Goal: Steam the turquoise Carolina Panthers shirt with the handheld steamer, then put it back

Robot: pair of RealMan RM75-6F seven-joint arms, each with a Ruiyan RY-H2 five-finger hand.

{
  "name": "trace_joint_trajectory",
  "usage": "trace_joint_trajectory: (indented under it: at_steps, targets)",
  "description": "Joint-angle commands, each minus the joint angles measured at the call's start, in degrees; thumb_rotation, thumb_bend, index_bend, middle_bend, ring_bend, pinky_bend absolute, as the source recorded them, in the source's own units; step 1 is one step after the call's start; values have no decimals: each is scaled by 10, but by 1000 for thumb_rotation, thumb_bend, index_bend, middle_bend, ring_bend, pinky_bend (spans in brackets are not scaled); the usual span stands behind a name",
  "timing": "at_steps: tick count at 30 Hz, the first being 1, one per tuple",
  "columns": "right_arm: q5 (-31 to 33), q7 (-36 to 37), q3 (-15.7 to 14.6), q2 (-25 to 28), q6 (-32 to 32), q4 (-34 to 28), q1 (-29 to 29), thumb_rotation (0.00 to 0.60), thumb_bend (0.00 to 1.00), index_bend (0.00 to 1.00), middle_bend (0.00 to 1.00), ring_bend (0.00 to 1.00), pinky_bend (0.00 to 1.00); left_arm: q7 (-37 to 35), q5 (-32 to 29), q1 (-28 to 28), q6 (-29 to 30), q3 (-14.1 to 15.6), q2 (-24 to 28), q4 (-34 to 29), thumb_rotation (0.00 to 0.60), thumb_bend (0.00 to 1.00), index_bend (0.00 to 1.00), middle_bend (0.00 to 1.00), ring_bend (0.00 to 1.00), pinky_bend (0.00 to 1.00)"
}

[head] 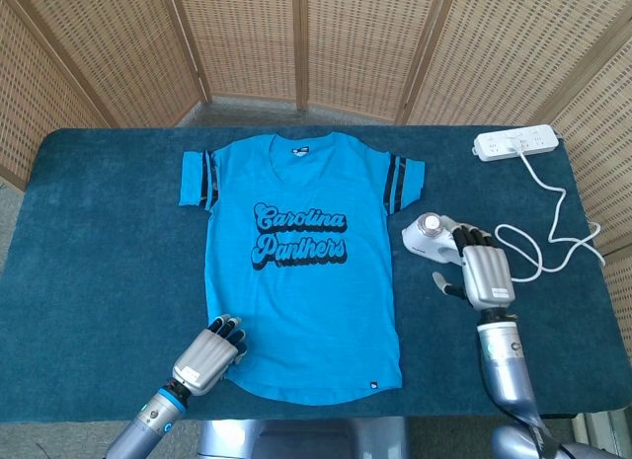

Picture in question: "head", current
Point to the wicker folding screen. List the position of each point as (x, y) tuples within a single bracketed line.
[(247, 44)]

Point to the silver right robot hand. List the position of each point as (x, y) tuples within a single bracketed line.
[(486, 274)]

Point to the blue Carolina Panthers t-shirt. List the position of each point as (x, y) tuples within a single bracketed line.
[(306, 306)]

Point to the teal plush table cloth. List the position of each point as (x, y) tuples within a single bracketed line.
[(99, 232)]

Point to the grey robot torso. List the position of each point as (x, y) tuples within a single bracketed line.
[(296, 441)]

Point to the white power strip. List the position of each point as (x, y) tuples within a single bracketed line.
[(494, 145)]

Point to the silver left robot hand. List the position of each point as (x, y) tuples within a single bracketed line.
[(205, 358)]

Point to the white handheld garment steamer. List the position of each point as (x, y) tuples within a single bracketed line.
[(424, 243)]

